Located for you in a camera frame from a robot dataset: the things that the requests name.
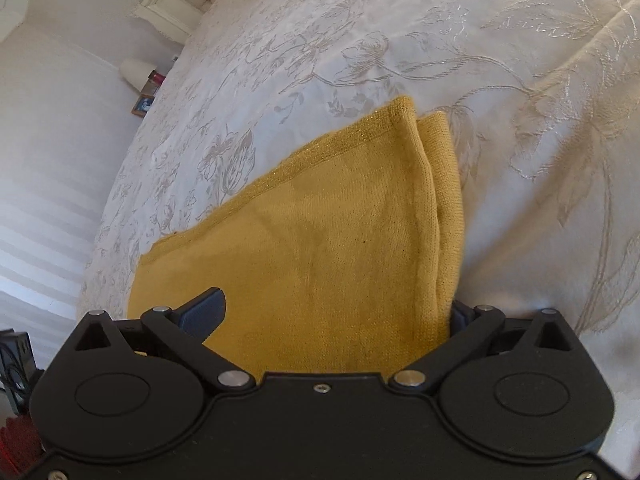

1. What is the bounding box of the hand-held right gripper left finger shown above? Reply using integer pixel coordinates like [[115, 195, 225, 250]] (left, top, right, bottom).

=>
[[72, 287, 256, 391]]

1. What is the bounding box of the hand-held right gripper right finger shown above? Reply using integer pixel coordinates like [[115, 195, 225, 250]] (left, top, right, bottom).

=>
[[390, 300, 577, 391]]

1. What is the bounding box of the yellow knit sweater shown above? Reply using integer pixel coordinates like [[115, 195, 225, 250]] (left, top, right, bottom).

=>
[[126, 96, 467, 376]]

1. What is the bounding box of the red textured object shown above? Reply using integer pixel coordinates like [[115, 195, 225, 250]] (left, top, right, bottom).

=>
[[0, 412, 43, 477]]

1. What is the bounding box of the white table lamp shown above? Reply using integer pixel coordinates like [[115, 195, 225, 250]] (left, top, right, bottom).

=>
[[121, 58, 154, 94]]

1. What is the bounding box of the white embroidered bedspread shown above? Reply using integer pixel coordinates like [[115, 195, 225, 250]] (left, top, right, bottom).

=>
[[75, 0, 640, 466]]

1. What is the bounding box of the white ornate headboard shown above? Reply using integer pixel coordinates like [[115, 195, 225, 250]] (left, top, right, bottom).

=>
[[127, 0, 247, 47]]

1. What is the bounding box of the wooden picture frame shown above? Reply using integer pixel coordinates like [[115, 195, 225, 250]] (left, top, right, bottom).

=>
[[130, 93, 158, 119]]

